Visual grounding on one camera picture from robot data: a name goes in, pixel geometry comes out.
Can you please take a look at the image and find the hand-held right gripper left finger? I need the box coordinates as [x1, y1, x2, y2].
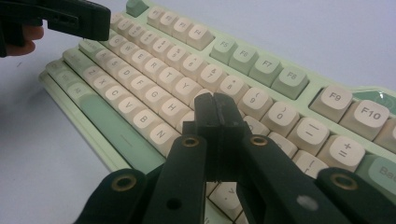
[142, 91, 219, 224]

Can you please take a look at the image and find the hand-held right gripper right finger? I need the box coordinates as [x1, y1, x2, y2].
[214, 91, 353, 224]

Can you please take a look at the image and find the green and cream keyboard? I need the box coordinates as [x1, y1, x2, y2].
[38, 0, 396, 224]

